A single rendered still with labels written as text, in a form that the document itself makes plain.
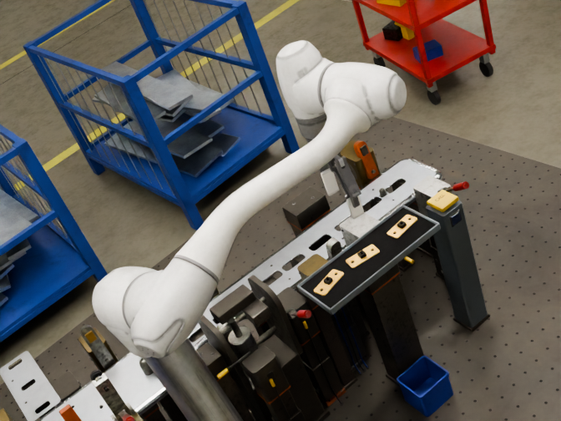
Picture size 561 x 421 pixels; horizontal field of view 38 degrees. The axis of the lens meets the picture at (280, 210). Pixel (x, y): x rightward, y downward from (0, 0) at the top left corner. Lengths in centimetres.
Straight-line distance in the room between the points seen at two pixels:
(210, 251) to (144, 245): 296
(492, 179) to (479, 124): 157
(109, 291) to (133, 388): 63
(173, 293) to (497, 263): 134
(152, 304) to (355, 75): 59
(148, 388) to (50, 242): 248
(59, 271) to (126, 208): 73
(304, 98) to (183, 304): 50
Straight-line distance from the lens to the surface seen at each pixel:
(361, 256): 203
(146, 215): 472
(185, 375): 174
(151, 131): 408
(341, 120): 159
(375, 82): 159
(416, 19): 441
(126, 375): 228
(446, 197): 215
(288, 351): 216
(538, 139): 429
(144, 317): 152
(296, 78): 168
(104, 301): 166
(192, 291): 152
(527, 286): 252
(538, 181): 288
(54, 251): 451
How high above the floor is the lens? 249
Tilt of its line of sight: 35 degrees down
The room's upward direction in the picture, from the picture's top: 22 degrees counter-clockwise
